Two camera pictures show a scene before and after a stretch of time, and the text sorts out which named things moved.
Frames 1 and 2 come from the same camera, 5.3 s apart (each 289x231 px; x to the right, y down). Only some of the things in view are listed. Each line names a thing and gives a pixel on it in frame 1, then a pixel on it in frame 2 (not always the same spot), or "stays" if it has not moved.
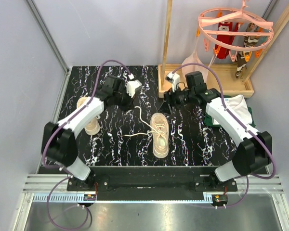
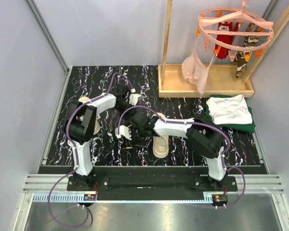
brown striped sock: (241, 60) stays
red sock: (226, 26) stays
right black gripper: (170, 98) -> (138, 145)
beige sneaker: (160, 132) stays
